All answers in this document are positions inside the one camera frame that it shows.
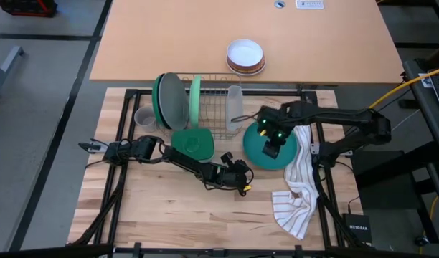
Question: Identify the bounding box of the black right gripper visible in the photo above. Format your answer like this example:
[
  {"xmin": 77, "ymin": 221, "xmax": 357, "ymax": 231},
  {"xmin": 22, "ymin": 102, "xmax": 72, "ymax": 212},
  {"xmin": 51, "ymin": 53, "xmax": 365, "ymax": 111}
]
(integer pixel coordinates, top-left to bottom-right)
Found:
[{"xmin": 257, "ymin": 103, "xmax": 300, "ymax": 160}]

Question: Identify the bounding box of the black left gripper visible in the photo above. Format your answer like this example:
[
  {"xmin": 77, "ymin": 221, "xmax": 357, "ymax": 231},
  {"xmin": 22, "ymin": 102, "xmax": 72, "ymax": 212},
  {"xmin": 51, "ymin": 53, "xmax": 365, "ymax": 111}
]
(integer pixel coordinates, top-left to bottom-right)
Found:
[{"xmin": 204, "ymin": 152, "xmax": 255, "ymax": 197}]

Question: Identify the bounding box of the teal plate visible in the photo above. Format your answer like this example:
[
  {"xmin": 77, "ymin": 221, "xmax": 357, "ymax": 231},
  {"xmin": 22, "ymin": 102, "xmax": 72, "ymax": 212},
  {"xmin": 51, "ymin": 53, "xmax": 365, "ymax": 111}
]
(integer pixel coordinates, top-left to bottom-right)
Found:
[{"xmin": 242, "ymin": 121, "xmax": 299, "ymax": 171}]

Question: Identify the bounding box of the green Cascade detergent tub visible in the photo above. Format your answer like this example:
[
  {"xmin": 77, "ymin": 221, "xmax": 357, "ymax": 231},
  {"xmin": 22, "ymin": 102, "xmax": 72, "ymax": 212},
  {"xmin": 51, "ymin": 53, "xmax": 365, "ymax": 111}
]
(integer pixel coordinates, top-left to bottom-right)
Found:
[{"xmin": 170, "ymin": 127, "xmax": 216, "ymax": 163}]

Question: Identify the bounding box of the light green plate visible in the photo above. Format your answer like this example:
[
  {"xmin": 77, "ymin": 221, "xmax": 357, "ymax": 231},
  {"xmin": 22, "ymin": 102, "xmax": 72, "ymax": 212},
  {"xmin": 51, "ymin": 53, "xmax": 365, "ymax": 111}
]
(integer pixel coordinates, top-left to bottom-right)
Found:
[{"xmin": 189, "ymin": 74, "xmax": 203, "ymax": 129}]

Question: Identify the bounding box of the grey plate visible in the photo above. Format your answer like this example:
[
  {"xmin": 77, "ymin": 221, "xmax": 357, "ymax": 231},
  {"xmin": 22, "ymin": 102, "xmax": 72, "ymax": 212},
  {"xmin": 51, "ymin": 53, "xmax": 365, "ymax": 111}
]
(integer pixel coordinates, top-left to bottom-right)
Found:
[{"xmin": 158, "ymin": 72, "xmax": 189, "ymax": 132}]

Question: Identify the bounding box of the dark green plate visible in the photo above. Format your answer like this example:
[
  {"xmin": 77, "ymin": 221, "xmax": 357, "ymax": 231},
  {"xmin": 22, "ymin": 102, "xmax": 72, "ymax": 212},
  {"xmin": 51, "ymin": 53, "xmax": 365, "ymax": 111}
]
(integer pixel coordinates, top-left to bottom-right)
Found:
[{"xmin": 151, "ymin": 73, "xmax": 167, "ymax": 130}]

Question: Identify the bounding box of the translucent plastic utensil holder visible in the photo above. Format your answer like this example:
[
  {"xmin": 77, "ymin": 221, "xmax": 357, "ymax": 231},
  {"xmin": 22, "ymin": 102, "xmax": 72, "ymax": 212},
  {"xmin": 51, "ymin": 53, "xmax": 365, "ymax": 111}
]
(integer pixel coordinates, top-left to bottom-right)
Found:
[{"xmin": 225, "ymin": 85, "xmax": 244, "ymax": 132}]

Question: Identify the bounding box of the white striped dish towel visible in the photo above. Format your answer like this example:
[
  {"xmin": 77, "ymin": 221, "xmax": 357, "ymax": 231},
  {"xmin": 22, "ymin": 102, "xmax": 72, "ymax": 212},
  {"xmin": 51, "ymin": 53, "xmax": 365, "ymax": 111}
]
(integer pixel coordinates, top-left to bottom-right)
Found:
[{"xmin": 271, "ymin": 125, "xmax": 320, "ymax": 240}]

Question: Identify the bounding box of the white bowl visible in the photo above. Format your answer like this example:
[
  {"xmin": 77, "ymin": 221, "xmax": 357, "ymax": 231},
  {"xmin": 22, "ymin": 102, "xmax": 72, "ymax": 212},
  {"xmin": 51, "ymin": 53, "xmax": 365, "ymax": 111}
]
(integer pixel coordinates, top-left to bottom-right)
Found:
[{"xmin": 227, "ymin": 38, "xmax": 264, "ymax": 68}]

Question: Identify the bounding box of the grey translucent cup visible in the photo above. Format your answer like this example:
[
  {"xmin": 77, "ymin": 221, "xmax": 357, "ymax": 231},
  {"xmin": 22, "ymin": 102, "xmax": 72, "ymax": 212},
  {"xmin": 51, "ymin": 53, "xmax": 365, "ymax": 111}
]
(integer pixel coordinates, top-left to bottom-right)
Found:
[{"xmin": 133, "ymin": 105, "xmax": 158, "ymax": 133}]

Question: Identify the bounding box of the light wooden desk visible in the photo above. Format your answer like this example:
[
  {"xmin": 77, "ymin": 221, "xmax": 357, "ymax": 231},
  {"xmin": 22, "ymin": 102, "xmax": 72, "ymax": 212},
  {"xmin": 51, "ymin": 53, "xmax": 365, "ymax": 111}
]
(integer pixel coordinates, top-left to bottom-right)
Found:
[{"xmin": 89, "ymin": 0, "xmax": 405, "ymax": 86}]

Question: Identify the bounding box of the red and black crate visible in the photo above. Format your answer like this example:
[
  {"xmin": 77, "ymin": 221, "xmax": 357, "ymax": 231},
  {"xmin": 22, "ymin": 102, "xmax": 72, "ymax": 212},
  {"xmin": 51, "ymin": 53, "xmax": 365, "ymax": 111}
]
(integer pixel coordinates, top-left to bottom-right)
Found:
[{"xmin": 0, "ymin": 0, "xmax": 59, "ymax": 18}]

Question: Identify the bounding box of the metal wire dish rack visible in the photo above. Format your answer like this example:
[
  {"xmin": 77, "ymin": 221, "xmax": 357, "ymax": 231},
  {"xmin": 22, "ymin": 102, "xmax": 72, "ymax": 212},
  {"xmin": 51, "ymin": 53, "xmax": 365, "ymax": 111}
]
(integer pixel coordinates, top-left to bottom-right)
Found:
[{"xmin": 153, "ymin": 72, "xmax": 244, "ymax": 140}]

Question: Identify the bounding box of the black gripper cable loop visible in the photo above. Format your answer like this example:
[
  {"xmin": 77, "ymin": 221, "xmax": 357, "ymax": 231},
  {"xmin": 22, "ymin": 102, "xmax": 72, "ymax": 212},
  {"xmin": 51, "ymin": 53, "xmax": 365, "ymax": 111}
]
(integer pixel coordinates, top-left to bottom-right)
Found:
[{"xmin": 230, "ymin": 113, "xmax": 262, "ymax": 123}]

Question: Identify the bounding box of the black Netgear network switch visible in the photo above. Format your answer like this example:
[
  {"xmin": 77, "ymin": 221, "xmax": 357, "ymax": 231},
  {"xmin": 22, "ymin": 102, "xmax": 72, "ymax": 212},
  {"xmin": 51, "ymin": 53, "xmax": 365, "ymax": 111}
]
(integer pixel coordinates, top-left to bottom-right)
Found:
[{"xmin": 343, "ymin": 213, "xmax": 373, "ymax": 246}]

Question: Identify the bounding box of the yellow cable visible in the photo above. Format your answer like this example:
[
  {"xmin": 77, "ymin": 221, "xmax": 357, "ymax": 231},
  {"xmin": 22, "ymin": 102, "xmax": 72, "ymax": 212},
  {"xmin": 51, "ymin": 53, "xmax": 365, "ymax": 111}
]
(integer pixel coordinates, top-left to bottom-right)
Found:
[
  {"xmin": 418, "ymin": 195, "xmax": 439, "ymax": 248},
  {"xmin": 369, "ymin": 65, "xmax": 439, "ymax": 109}
]

